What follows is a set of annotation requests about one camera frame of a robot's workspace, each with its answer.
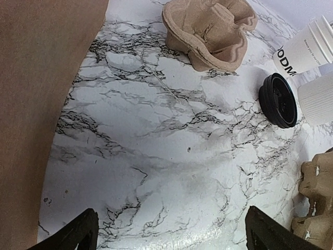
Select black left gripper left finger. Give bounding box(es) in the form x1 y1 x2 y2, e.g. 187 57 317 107
28 208 99 250

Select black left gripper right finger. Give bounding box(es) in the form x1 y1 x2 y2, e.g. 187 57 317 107
245 206 328 249

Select single cardboard cup carrier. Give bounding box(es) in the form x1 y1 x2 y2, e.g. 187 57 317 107
291 149 332 249

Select stack of white paper cups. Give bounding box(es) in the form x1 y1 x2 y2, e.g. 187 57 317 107
273 16 332 77

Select brown paper bag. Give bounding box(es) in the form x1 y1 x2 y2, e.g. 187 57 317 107
1 1 108 249

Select stacked cardboard cup carriers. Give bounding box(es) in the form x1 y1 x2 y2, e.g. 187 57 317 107
162 1 258 72

